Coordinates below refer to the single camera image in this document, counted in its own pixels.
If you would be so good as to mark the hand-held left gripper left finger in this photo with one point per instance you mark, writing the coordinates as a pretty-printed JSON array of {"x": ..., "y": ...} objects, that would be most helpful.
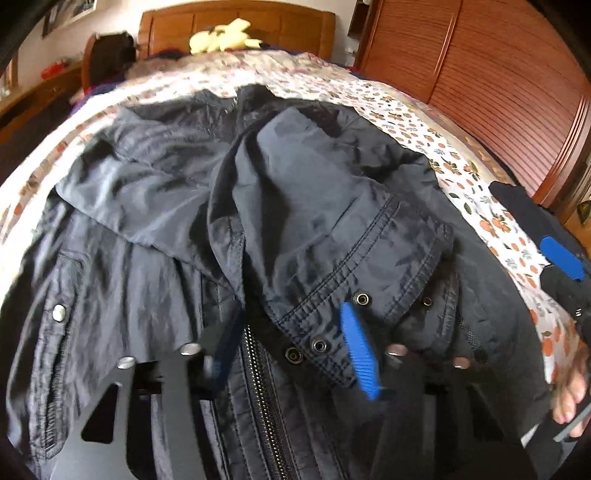
[{"x": 221, "y": 360}]

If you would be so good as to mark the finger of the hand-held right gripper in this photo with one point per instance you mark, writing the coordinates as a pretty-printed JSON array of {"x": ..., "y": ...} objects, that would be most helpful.
[{"x": 561, "y": 258}]

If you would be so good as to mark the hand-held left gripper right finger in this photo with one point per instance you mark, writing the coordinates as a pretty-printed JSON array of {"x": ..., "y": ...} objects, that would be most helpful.
[{"x": 362, "y": 355}]

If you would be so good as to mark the black jacket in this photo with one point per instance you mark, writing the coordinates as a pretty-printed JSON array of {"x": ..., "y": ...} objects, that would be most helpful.
[{"x": 300, "y": 194}]

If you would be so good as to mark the person's right hand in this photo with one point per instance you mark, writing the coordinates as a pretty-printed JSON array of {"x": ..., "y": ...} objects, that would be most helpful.
[{"x": 572, "y": 392}]

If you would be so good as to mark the black garment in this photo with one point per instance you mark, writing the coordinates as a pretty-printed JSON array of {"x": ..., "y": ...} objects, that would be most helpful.
[{"x": 517, "y": 207}]

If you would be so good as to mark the orange print bed sheet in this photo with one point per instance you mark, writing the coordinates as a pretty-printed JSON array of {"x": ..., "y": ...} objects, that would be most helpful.
[{"x": 415, "y": 120}]

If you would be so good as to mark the wooden slatted wardrobe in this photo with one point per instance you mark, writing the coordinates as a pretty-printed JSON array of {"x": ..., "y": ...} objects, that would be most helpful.
[{"x": 485, "y": 69}]

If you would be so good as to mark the pink floral quilt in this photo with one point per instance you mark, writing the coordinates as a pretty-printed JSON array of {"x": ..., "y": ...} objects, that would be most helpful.
[{"x": 258, "y": 62}]

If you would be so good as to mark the wooden desk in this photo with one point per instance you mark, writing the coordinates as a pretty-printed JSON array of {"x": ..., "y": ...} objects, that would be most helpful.
[{"x": 41, "y": 101}]

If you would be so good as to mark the yellow plush toy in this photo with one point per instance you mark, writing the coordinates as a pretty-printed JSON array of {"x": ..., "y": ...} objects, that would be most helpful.
[{"x": 217, "y": 39}]

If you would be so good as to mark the red bowl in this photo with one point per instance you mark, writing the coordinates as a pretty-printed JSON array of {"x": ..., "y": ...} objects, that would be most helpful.
[{"x": 53, "y": 70}]

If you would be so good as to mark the wooden bed headboard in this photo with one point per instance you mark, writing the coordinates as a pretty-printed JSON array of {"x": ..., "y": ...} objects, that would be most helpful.
[{"x": 175, "y": 27}]

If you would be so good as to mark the white wall shelf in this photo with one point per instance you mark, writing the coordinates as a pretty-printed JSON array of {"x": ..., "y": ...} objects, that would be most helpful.
[{"x": 74, "y": 11}]

